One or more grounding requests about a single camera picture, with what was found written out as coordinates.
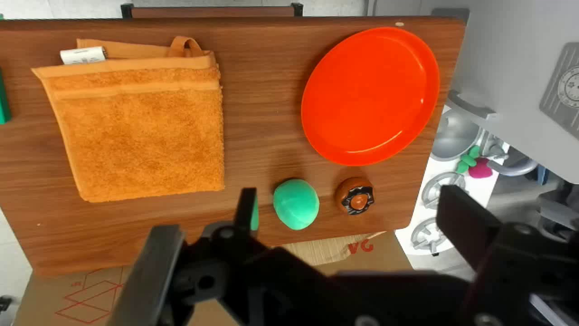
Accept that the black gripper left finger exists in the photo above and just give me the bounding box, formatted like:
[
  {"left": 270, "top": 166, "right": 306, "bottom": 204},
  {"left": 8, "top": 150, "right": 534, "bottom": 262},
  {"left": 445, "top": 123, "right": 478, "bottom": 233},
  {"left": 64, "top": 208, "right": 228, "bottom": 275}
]
[{"left": 107, "top": 188, "right": 257, "bottom": 326}]

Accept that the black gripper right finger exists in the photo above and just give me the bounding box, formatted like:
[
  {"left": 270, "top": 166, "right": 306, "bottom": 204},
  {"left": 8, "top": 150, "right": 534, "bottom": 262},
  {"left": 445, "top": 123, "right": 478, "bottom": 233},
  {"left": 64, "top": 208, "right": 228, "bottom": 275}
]
[{"left": 436, "top": 184, "right": 503, "bottom": 270}]

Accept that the white toy kitchen set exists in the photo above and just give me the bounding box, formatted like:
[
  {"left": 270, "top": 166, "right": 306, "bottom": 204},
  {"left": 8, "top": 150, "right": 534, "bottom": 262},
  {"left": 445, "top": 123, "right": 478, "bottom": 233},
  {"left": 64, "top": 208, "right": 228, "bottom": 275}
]
[{"left": 397, "top": 105, "right": 538, "bottom": 255}]

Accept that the brown toy donut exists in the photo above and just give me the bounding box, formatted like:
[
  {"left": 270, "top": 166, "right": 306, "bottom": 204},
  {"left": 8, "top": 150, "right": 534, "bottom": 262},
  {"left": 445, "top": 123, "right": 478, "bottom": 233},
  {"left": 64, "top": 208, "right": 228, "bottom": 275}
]
[{"left": 335, "top": 175, "right": 375, "bottom": 215}]

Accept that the green plush toy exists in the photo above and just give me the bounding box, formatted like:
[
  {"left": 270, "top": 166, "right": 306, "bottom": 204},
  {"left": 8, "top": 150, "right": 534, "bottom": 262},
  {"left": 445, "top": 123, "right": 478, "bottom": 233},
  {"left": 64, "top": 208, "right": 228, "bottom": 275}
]
[{"left": 273, "top": 179, "right": 321, "bottom": 230}]

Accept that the orange round plate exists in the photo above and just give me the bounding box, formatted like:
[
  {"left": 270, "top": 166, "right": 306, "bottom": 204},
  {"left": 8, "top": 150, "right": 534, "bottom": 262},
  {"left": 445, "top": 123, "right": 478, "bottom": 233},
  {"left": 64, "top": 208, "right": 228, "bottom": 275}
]
[{"left": 301, "top": 27, "right": 440, "bottom": 166}]

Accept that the cardboard box with red print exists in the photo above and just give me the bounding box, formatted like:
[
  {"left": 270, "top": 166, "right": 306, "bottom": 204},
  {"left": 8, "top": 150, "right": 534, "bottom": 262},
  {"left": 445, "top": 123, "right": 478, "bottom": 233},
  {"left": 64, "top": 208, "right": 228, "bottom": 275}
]
[{"left": 13, "top": 231, "right": 411, "bottom": 326}]

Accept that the orange folded towel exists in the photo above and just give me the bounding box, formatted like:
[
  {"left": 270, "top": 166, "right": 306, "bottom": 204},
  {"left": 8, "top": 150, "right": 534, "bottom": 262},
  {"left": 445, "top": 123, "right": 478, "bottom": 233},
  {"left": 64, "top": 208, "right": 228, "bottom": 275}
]
[{"left": 33, "top": 36, "right": 225, "bottom": 203}]

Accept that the grey cabinet with sticker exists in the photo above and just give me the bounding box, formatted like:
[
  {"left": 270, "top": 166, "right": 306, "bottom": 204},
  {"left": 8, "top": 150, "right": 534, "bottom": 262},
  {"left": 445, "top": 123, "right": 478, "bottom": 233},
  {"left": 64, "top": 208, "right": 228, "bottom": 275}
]
[{"left": 447, "top": 0, "right": 579, "bottom": 183}]

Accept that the green object at left edge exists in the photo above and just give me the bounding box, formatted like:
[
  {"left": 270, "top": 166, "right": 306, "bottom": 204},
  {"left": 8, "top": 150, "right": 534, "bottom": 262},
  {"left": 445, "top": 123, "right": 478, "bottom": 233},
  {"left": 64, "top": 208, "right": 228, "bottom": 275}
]
[{"left": 0, "top": 70, "right": 11, "bottom": 125}]

